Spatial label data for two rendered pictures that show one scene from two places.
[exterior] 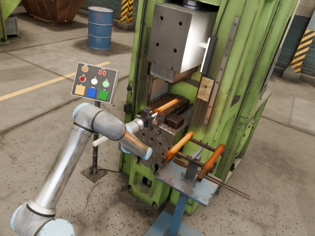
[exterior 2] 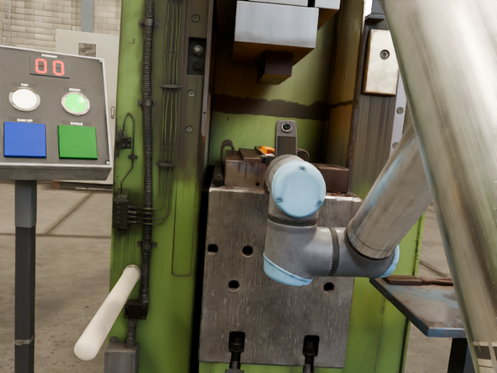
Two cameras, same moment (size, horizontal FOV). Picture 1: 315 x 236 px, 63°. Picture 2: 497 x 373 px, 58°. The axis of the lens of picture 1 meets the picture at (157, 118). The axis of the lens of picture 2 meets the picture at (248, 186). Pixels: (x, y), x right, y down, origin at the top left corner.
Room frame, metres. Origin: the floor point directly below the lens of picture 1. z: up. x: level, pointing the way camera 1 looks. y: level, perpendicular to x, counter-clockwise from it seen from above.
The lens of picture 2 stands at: (0.88, 0.68, 1.07)
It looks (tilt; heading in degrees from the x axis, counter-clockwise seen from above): 8 degrees down; 327
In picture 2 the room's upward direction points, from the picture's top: 4 degrees clockwise
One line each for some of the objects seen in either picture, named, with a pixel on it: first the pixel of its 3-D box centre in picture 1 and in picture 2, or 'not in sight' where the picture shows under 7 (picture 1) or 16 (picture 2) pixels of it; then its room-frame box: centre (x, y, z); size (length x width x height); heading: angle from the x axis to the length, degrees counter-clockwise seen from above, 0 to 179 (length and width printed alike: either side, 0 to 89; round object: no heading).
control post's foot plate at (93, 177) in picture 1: (93, 169); not in sight; (2.02, 0.56, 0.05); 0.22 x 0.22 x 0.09; 60
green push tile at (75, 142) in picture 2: (103, 95); (78, 143); (1.88, 0.47, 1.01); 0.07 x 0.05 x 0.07; 85
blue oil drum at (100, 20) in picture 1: (100, 28); not in sight; (6.37, 1.77, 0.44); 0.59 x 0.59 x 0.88
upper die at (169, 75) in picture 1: (176, 67); (268, 40); (1.99, -0.07, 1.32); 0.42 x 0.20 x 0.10; 150
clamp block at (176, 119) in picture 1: (176, 121); (328, 177); (1.77, -0.15, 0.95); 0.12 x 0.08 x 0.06; 150
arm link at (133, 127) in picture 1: (129, 130); (295, 186); (1.50, 0.18, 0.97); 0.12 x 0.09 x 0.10; 151
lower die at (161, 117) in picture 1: (168, 106); (258, 163); (1.99, -0.07, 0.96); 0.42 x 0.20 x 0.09; 150
